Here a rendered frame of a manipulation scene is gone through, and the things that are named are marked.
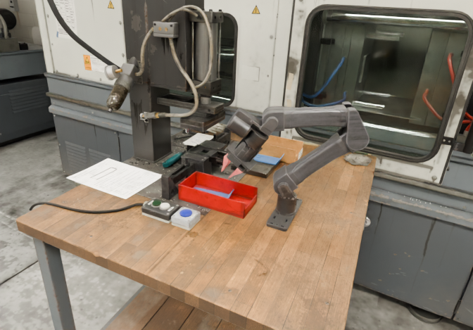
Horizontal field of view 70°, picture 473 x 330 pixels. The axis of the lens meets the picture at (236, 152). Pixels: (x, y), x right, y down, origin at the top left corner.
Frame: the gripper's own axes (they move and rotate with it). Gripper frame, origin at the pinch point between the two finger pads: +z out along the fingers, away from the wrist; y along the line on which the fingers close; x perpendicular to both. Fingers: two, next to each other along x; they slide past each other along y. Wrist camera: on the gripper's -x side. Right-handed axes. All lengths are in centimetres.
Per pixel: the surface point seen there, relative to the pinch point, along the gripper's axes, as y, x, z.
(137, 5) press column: 65, -12, -17
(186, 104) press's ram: 30.6, -15.9, 1.0
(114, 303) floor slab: 2, -11, 123
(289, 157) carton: -12.7, -43.2, 1.1
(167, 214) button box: 4.1, 18.3, 14.1
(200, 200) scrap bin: 0.4, 5.3, 12.1
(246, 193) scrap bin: -9.2, -6.2, 5.0
